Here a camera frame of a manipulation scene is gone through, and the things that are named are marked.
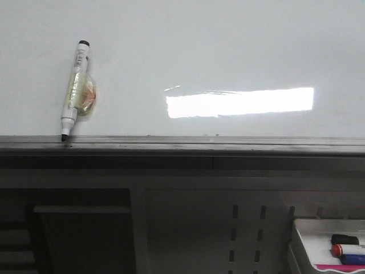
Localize white whiteboard marker black tip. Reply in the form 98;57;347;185
60;40;96;142

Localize white whiteboard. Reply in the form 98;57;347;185
1;1;364;138

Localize dark metal whiteboard tray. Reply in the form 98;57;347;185
1;136;364;171

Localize white slotted pegboard panel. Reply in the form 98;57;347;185
132;188;364;273

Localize white plastic storage bin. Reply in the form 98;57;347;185
287;219;364;273

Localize dark cabinet with shelf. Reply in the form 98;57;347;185
1;189;136;273

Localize black marker cap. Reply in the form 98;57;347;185
331;234;359;245

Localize red capped marker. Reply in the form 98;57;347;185
331;244;365;257

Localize blue capped marker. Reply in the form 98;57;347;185
340;254;365;265

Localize pink white eraser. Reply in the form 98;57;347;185
315;264;364;273

